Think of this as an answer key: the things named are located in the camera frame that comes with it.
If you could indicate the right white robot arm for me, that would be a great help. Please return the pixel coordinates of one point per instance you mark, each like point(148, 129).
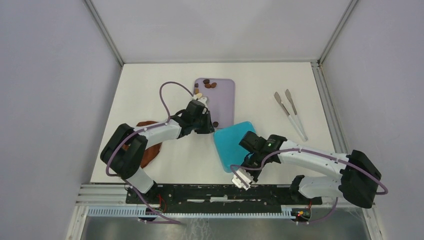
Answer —
point(350, 176)

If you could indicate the teal box lid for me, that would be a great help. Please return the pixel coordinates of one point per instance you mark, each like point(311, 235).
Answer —
point(226, 141)

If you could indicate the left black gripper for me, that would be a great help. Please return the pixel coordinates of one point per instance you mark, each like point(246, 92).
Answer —
point(208, 128)

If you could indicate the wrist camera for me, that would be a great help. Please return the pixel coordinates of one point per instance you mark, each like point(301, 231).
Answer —
point(201, 98)
point(242, 179)

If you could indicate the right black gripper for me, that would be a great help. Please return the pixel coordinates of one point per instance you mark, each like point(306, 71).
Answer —
point(243, 165)

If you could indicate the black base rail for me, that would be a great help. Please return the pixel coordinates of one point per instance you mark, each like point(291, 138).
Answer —
point(221, 198)

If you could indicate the purple chocolate tray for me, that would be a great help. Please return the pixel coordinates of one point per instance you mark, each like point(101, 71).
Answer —
point(220, 94)

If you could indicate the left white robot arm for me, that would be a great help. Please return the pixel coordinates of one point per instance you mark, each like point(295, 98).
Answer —
point(125, 149)

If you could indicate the brown cloth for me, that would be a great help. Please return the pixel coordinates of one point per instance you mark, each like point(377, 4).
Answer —
point(152, 152)

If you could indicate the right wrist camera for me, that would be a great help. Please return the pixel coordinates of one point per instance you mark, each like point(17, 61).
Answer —
point(242, 179)

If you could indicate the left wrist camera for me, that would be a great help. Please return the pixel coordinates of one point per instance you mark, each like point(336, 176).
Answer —
point(201, 98)

